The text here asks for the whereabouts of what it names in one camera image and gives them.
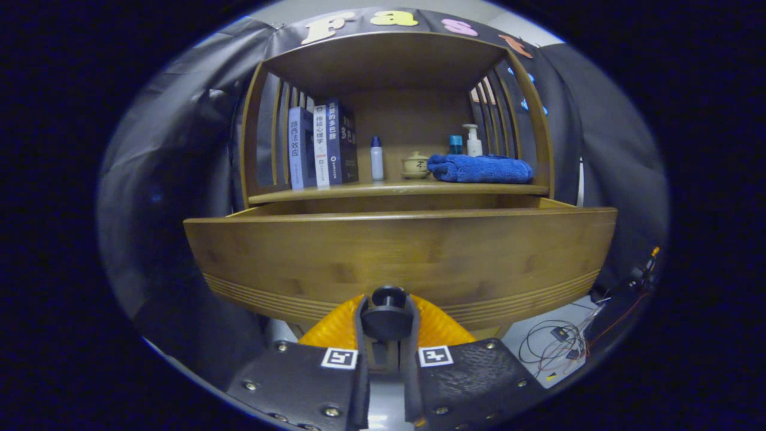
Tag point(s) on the wooden cabinet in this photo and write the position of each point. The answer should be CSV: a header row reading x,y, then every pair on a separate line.
x,y
389,60

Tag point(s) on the teal bottle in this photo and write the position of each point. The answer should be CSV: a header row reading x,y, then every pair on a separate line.
x,y
455,145

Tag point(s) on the white spine book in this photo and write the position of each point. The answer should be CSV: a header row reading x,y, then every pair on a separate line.
x,y
321,146

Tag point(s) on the blue folded towel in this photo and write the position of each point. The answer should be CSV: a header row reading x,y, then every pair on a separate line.
x,y
479,169

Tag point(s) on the white bottle with blue cap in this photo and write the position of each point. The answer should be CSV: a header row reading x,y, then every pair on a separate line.
x,y
377,161

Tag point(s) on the wooden countertop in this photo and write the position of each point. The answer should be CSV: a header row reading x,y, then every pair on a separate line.
x,y
395,188

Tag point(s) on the light blue book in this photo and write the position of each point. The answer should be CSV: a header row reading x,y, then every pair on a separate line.
x,y
299,149

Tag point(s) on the dark blue book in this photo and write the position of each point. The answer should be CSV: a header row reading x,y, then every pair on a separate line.
x,y
344,140

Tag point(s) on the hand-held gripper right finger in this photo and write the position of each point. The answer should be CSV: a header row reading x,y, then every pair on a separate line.
x,y
412,389

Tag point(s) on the yellow lidded teacup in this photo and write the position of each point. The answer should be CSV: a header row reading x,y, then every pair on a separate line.
x,y
415,166

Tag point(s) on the wooden drawer with black knob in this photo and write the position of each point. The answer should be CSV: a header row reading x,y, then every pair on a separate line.
x,y
389,251

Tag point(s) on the white pump bottle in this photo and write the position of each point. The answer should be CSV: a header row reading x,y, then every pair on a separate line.
x,y
473,145

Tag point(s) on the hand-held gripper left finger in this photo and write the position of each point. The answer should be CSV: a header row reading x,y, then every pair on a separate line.
x,y
362,395

